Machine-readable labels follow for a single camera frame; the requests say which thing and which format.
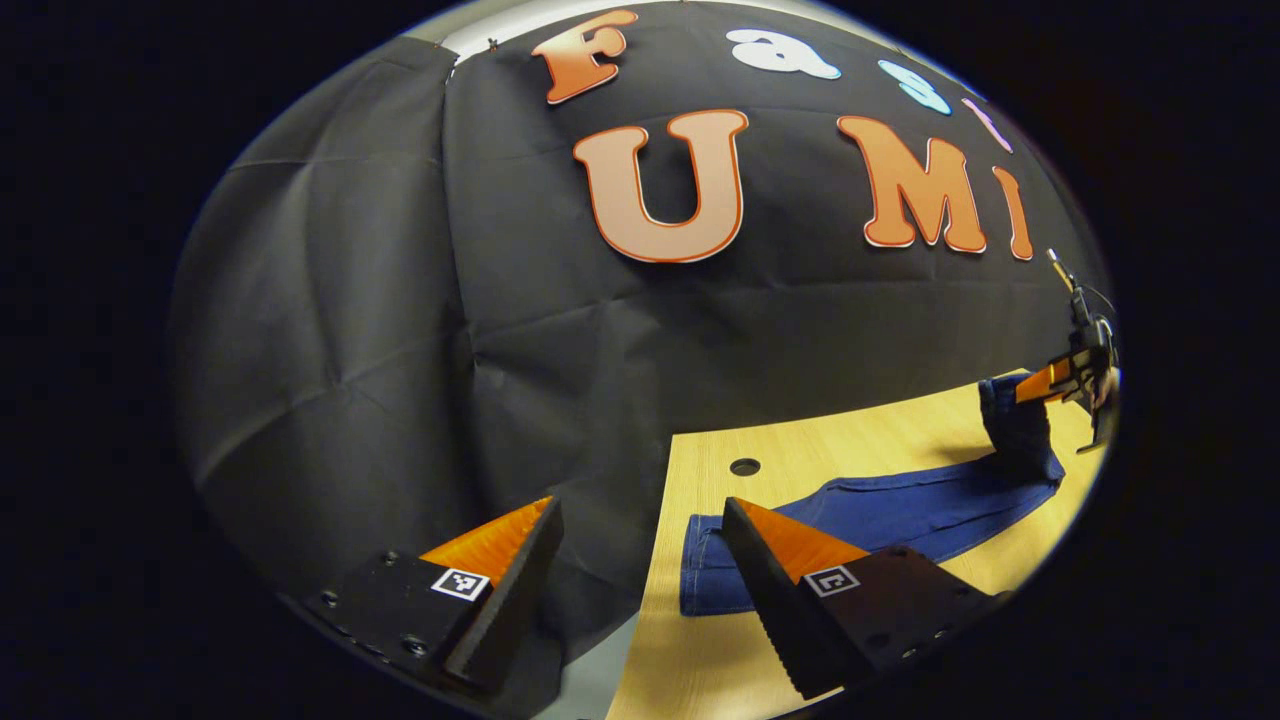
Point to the black backdrop cloth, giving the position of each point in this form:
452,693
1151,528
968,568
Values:
400,300

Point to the blue jeans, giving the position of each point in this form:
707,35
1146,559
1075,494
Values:
900,510

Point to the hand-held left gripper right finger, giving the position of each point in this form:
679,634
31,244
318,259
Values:
765,590

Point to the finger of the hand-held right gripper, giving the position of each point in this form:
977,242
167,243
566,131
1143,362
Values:
1040,384

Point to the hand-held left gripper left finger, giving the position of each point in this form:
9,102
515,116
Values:
520,580

